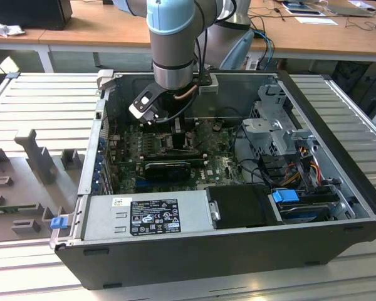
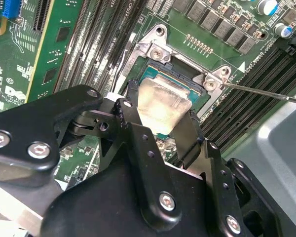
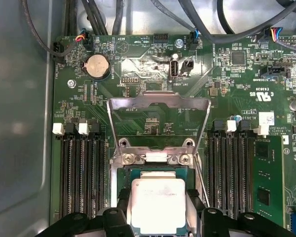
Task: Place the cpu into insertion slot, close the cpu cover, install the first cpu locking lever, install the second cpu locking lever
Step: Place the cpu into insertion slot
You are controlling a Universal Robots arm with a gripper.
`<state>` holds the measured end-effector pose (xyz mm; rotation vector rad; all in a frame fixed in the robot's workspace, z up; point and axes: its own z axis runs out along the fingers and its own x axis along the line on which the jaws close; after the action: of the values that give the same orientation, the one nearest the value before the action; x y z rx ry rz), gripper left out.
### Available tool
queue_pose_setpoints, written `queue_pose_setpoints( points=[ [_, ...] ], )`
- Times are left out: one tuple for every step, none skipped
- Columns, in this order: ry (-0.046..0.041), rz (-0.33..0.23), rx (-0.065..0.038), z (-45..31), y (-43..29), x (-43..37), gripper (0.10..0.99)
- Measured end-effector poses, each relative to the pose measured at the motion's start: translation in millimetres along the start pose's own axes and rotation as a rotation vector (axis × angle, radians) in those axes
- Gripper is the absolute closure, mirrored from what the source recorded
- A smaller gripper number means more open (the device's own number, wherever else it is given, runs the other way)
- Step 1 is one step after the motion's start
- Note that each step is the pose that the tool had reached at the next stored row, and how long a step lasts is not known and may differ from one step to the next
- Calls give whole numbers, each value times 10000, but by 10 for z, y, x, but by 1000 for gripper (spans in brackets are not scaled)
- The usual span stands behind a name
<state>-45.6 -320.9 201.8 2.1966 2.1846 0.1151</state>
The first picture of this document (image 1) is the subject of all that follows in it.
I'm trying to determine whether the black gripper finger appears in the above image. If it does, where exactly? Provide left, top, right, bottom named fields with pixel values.
left=171, top=118, right=186, bottom=150

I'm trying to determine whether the CPU socket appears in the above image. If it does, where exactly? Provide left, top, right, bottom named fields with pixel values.
left=158, top=131, right=195, bottom=153

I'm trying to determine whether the black RAM slot row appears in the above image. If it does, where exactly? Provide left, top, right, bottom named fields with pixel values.
left=140, top=150, right=207, bottom=164

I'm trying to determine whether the black graphics card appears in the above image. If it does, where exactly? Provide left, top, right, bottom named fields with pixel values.
left=143, top=161, right=191, bottom=182

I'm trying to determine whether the green motherboard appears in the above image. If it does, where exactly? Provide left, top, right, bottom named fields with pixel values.
left=108, top=120, right=248, bottom=194

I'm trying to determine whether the silver metal drive cage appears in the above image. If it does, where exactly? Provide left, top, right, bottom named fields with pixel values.
left=241, top=83, right=320, bottom=157

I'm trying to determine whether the black drive connector block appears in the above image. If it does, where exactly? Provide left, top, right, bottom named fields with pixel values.
left=258, top=155, right=286, bottom=186

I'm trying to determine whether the wooden desk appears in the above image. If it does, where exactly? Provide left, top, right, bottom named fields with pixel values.
left=0, top=26, right=66, bottom=73
left=39, top=0, right=376, bottom=73

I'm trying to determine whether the grey power supply unit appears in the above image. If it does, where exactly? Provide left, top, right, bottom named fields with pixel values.
left=81, top=189, right=214, bottom=241

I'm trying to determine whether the black open PC case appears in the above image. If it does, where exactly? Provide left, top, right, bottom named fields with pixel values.
left=50, top=69, right=376, bottom=291

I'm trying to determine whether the hard disk in blue carrier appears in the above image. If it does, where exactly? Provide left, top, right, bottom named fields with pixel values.
left=271, top=187, right=339, bottom=223

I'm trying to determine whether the grey parts rack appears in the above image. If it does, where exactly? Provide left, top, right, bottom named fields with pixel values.
left=0, top=128, right=82, bottom=244

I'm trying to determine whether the blue printed booklet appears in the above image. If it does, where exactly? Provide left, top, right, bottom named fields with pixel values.
left=283, top=1, right=322, bottom=16

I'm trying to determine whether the white paper sheet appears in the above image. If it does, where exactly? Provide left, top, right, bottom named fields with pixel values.
left=294, top=16, right=338, bottom=26

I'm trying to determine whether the black computer box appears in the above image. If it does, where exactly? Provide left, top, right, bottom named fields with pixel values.
left=0, top=0, right=73, bottom=31

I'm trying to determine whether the green RAM stick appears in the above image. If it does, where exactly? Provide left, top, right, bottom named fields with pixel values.
left=0, top=203, right=38, bottom=216

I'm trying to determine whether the crumpled white paper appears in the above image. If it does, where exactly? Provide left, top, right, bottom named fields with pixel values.
left=0, top=17, right=26, bottom=38

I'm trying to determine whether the grey laptop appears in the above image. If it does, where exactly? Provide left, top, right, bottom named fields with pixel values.
left=327, top=0, right=375, bottom=17

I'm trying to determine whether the copper braided wrist cable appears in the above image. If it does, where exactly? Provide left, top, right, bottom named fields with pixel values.
left=174, top=86, right=197, bottom=102

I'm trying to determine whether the small grey wrist camera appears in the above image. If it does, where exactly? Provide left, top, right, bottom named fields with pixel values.
left=199, top=75, right=219, bottom=95

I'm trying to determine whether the blue cable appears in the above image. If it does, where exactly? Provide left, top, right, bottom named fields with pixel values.
left=253, top=29, right=275, bottom=68

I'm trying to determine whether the red yellow wire bundle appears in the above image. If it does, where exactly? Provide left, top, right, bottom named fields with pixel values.
left=281, top=153, right=323, bottom=189

